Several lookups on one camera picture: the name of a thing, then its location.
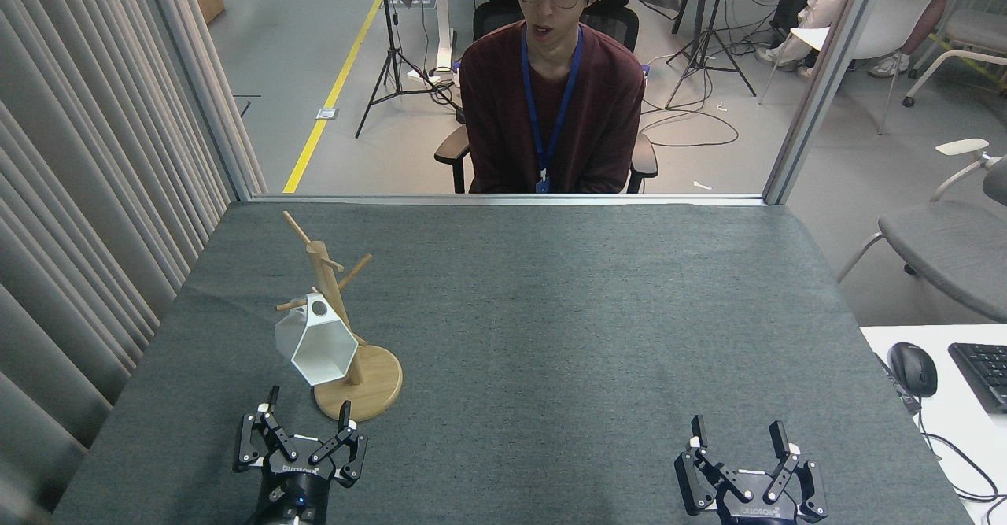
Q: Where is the person in pale trousers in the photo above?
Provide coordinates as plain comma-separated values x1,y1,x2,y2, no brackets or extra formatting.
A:
751,0,866,77

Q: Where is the black desk cable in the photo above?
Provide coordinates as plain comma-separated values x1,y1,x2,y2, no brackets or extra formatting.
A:
917,411,1007,525

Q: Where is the wooden cup rack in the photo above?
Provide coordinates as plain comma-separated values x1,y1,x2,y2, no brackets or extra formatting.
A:
275,210,404,423

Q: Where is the black tripod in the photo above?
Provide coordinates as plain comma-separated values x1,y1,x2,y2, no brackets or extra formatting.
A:
355,0,465,140
665,0,758,109

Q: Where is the black office chair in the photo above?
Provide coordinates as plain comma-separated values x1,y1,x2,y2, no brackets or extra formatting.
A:
434,0,658,194

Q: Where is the black keyboard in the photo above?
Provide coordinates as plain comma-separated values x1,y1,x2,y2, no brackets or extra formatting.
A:
948,342,1007,415

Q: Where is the white desk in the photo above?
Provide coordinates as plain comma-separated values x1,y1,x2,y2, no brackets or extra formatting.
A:
860,324,1007,525

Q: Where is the person with white sneaker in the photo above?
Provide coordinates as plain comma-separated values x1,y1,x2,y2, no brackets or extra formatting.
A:
869,0,953,79

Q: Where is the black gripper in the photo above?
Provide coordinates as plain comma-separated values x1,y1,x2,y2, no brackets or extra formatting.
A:
233,386,368,525
674,415,828,525

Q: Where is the white hexagonal cup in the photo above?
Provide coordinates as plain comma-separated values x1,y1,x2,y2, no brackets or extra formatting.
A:
275,292,360,387

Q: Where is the beige pleated curtain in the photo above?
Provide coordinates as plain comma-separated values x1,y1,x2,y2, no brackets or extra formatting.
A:
0,0,268,525

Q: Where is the white plastic chair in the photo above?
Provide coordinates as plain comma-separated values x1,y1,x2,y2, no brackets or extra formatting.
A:
759,0,941,135

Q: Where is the blue lanyard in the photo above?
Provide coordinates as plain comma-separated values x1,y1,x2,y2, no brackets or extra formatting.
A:
521,24,585,194

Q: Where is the grey chair with white armrest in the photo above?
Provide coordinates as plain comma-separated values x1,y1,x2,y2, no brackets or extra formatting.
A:
836,139,1007,323

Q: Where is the black floor cable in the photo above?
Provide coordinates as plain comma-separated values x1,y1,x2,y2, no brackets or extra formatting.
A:
641,104,740,148

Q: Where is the black computer mouse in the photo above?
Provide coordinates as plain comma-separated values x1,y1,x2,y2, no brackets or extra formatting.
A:
889,342,939,398

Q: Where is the silver frame post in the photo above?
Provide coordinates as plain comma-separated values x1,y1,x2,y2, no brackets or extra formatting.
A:
762,0,898,206
138,0,256,201

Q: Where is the white stand leg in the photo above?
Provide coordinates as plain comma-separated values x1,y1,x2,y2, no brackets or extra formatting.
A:
405,0,474,97

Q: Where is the grey chair on castors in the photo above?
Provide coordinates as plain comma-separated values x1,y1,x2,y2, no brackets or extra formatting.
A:
902,0,1007,109

